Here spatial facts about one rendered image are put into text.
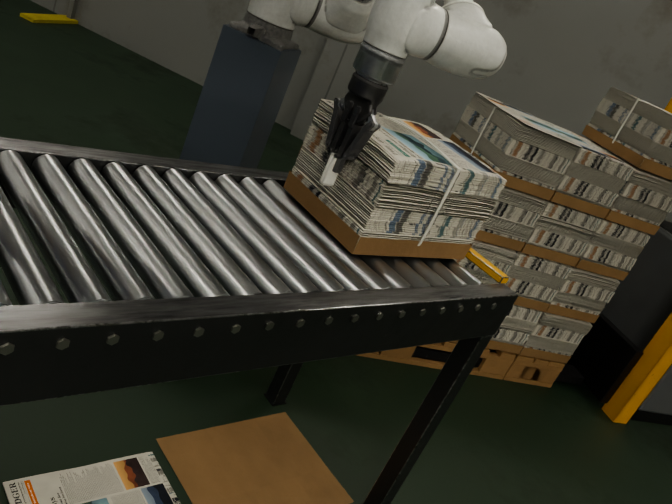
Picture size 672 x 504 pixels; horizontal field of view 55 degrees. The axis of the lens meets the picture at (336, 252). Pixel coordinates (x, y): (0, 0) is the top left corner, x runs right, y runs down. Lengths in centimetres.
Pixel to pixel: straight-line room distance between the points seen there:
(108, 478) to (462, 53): 129
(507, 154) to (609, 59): 261
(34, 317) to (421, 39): 82
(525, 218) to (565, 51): 248
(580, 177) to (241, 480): 163
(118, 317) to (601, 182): 212
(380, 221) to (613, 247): 171
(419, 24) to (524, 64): 365
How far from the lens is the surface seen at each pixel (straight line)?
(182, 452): 191
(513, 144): 241
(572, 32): 491
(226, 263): 112
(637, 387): 325
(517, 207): 254
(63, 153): 133
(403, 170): 129
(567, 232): 273
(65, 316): 89
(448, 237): 152
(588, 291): 297
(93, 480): 178
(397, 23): 126
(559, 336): 305
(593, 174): 266
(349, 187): 136
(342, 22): 210
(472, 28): 133
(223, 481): 188
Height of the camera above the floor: 131
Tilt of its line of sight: 23 degrees down
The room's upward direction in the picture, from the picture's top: 25 degrees clockwise
